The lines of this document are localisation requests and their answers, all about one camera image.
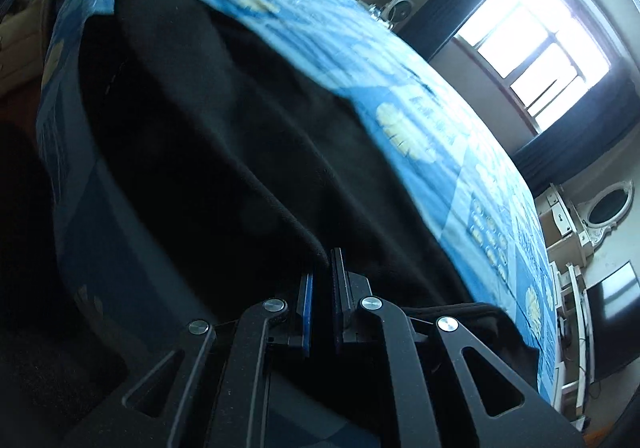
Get white dressing table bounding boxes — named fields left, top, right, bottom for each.
left=535, top=184, right=593, bottom=272

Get blue patterned bed sheet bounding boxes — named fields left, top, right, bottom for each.
left=36, top=0, right=556, bottom=399

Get black flat television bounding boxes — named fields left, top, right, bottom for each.
left=586, top=262, right=640, bottom=382

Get white tv cabinet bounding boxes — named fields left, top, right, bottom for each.
left=550, top=262, right=594, bottom=424

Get black pants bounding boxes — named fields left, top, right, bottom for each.
left=78, top=0, right=539, bottom=384

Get white desk fan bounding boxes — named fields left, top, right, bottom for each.
left=381, top=0, right=413, bottom=30

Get bright window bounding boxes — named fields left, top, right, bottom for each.
left=454, top=0, right=613, bottom=133

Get oval white framed mirror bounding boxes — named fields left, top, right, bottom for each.
left=577, top=180, right=634, bottom=250

